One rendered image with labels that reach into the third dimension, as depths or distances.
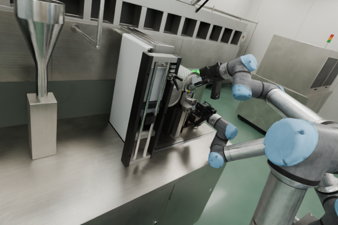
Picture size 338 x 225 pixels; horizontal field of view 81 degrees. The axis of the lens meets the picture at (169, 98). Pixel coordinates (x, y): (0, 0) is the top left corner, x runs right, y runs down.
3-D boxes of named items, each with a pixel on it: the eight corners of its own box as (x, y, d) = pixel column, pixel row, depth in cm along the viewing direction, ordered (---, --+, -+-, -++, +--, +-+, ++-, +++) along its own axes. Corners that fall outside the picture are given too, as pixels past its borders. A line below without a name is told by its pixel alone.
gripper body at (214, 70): (206, 70, 107) (225, 62, 97) (210, 85, 106) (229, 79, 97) (197, 70, 102) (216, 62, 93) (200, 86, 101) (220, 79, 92)
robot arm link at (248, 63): (248, 67, 79) (248, 48, 82) (225, 75, 87) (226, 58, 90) (258, 74, 83) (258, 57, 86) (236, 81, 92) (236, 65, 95)
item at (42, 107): (25, 165, 79) (15, 18, 56) (21, 144, 88) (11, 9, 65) (64, 156, 88) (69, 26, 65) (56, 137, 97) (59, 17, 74)
